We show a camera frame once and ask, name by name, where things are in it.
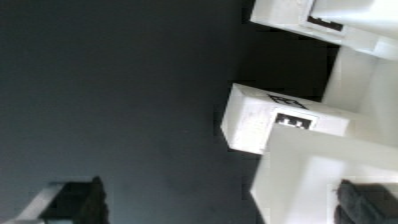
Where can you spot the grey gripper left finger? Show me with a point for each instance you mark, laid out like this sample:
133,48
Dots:
69,203

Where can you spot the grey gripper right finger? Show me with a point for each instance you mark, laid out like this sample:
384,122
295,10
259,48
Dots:
366,203

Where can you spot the white chair back frame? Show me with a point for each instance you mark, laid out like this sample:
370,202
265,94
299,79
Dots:
309,161

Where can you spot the white chair seat part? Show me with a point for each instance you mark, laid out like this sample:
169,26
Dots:
354,23

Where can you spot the white chair leg with tag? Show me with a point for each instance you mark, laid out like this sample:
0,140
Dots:
259,108

